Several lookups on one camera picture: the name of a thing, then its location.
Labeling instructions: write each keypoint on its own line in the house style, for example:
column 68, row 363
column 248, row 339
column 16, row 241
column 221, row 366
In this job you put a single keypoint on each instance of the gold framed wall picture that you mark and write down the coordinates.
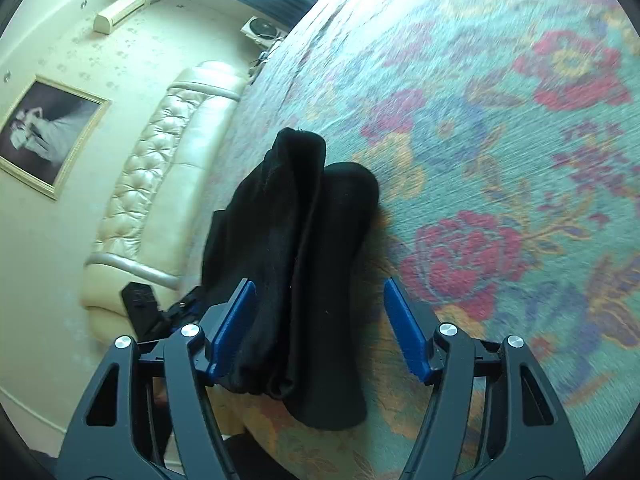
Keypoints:
column 47, row 130

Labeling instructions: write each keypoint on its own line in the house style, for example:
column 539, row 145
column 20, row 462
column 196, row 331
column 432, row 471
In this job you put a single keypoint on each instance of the cream wall air conditioner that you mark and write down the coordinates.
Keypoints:
column 122, row 10

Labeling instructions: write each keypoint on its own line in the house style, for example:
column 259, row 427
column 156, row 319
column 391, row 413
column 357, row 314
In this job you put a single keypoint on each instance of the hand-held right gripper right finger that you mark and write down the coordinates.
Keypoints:
column 405, row 330

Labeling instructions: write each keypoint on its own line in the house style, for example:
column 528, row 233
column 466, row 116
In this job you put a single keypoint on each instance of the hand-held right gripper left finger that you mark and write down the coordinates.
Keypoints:
column 227, row 330

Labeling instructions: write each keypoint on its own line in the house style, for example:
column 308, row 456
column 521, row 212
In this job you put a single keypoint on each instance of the white box fan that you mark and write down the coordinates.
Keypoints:
column 262, row 29

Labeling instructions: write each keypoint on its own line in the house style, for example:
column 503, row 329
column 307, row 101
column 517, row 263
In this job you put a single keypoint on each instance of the black pants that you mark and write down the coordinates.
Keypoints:
column 310, row 260

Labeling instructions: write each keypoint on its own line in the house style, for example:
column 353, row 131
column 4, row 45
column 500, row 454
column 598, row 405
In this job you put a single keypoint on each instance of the cream tufted leather headboard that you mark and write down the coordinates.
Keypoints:
column 150, row 185

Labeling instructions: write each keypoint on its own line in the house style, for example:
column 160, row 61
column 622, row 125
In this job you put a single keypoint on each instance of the floral bed blanket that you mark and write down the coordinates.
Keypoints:
column 500, row 160

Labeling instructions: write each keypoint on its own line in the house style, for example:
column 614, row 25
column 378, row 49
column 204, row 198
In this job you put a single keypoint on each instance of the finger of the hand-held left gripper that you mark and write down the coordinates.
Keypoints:
column 187, row 307

